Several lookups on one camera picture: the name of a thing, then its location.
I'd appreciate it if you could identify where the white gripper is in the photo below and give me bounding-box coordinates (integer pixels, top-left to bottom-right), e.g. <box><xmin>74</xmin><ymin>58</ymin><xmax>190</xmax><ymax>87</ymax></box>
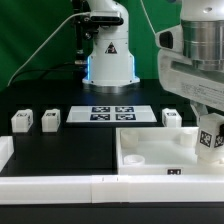
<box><xmin>158</xmin><ymin>50</ymin><xmax>224</xmax><ymax>123</ymax></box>

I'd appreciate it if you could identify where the white square tabletop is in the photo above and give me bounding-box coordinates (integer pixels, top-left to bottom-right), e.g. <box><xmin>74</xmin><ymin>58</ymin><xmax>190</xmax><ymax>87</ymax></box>
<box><xmin>116</xmin><ymin>127</ymin><xmax>224</xmax><ymax>175</ymax></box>

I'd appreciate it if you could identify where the white U-shaped obstacle fence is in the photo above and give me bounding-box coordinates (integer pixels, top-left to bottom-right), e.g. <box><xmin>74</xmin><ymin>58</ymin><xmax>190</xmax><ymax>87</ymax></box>
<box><xmin>0</xmin><ymin>133</ymin><xmax>224</xmax><ymax>205</ymax></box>

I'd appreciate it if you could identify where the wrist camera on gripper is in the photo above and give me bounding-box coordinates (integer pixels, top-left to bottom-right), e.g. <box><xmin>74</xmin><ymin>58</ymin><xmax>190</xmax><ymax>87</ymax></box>
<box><xmin>155</xmin><ymin>25</ymin><xmax>183</xmax><ymax>53</ymax></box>

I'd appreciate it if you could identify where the white marker base plate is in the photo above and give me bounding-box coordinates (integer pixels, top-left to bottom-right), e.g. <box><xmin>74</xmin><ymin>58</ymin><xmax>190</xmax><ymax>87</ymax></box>
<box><xmin>67</xmin><ymin>106</ymin><xmax>156</xmax><ymax>123</ymax></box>

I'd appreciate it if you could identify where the black cable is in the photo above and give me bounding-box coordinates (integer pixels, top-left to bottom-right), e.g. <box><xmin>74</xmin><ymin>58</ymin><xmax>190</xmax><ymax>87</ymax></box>
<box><xmin>9</xmin><ymin>63</ymin><xmax>88</xmax><ymax>84</ymax></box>

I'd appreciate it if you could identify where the white cable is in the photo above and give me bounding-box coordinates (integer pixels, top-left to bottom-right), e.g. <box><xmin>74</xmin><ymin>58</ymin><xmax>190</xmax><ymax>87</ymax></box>
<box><xmin>7</xmin><ymin>11</ymin><xmax>92</xmax><ymax>88</ymax></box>

